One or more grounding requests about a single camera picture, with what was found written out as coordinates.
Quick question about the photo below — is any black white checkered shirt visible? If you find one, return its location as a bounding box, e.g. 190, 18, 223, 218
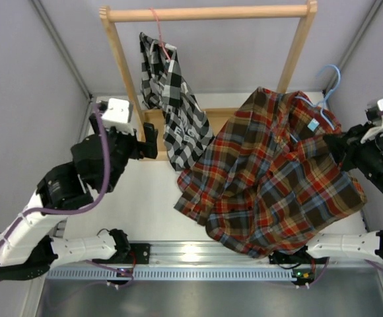
139, 32, 215, 171

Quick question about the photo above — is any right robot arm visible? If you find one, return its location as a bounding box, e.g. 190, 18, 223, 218
287, 124, 383, 271

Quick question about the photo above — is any aluminium mounting rail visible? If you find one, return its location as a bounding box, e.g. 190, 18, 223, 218
125, 240, 383, 265

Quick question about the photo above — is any slotted grey cable duct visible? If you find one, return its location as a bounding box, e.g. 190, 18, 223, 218
47, 267, 312, 282

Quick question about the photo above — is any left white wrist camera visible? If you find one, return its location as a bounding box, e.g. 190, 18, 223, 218
98, 98, 135, 135

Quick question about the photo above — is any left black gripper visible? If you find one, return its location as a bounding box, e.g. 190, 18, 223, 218
92, 113, 158, 194

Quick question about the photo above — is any pink wire hanger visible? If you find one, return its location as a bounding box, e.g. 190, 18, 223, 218
149, 7, 172, 61

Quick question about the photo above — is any left aluminium frame post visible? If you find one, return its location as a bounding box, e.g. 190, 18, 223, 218
28, 0, 93, 141

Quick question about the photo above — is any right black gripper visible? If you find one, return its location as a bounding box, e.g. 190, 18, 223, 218
325, 122, 383, 212

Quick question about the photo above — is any aluminium frame post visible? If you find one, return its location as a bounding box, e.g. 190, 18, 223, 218
28, 0, 93, 141
323, 0, 383, 96

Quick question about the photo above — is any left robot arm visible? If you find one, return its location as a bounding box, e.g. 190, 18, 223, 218
0, 114, 158, 281

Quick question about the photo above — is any wooden clothes rack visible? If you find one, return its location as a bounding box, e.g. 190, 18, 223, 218
99, 0, 318, 162

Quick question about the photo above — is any right aluminium frame post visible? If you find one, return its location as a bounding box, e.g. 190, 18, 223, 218
323, 0, 383, 96

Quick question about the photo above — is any blue wire hanger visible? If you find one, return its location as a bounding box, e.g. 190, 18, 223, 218
295, 64, 341, 131

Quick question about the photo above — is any red brown plaid shirt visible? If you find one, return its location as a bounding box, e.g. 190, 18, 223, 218
174, 88, 366, 258

